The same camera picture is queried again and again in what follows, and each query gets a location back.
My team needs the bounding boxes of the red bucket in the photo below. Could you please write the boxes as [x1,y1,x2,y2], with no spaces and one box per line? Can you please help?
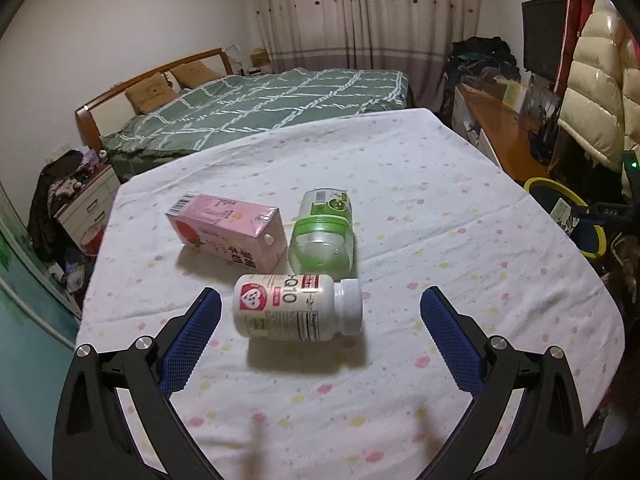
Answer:
[80,223,106,258]

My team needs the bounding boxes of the plastic bags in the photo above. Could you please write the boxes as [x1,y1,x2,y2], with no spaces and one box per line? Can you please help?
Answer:
[50,260,86,293]

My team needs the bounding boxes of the wooden bed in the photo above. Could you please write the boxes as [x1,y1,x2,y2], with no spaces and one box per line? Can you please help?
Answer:
[75,48,413,181]

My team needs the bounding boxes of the teal door panel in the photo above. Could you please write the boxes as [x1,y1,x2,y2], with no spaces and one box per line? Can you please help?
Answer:
[0,185,83,411]

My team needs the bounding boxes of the pile of dark clothes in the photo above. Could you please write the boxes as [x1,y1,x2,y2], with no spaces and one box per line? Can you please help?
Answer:
[442,36,523,111]

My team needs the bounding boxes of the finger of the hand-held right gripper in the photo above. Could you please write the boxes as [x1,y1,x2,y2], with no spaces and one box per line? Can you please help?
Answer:
[575,202,623,217]

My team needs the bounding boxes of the black jacket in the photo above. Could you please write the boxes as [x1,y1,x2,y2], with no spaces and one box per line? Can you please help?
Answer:
[27,150,83,261]

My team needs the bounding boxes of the green plaid duvet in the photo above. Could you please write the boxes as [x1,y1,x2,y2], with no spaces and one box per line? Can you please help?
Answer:
[100,67,410,168]

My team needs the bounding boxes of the person's right hand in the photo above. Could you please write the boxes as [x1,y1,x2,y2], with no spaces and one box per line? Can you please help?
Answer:
[611,237,640,306]

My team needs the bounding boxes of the brown pillow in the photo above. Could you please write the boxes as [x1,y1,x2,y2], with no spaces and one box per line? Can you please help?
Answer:
[171,61,221,88]
[124,72,175,115]

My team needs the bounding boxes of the purple and white clothes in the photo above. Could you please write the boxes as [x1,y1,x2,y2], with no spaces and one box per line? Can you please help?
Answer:
[75,149,108,181]

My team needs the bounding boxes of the wooden desk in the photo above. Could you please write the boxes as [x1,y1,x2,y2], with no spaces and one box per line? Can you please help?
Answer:
[452,82,561,186]

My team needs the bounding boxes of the black television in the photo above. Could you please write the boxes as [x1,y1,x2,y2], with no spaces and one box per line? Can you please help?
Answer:
[521,0,570,82]

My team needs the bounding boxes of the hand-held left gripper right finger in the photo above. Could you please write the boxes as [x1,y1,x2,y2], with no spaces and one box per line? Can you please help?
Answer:
[419,286,587,480]

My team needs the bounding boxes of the white supplement bottle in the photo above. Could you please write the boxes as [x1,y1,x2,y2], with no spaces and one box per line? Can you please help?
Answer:
[233,273,363,342]

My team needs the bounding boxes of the pink milk carton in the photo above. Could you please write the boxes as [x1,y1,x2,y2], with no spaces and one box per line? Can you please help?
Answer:
[166,192,288,272]

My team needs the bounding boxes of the green box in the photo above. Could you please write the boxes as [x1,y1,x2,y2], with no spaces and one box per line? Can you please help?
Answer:
[502,81,528,108]

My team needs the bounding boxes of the pink and white curtain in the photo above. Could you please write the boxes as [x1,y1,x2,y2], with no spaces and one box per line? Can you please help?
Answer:
[248,0,483,111]

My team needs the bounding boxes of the green plastic jar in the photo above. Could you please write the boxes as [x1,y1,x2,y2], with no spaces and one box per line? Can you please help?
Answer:
[288,188,357,281]

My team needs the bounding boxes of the white nightstand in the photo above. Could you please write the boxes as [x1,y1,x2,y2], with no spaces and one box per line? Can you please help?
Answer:
[55,165,118,241]

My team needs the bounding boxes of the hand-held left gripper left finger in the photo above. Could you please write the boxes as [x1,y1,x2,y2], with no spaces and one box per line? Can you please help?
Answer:
[52,287,223,480]

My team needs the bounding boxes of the black bin with yellow rim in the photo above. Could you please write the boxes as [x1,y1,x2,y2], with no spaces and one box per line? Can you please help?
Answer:
[523,176,608,258]

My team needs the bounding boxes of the white dotted tablecloth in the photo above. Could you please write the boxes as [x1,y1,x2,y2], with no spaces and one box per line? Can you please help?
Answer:
[80,107,626,480]

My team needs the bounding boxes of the cream puffer jacket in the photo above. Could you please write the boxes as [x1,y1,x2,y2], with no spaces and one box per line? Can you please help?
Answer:
[556,0,640,171]

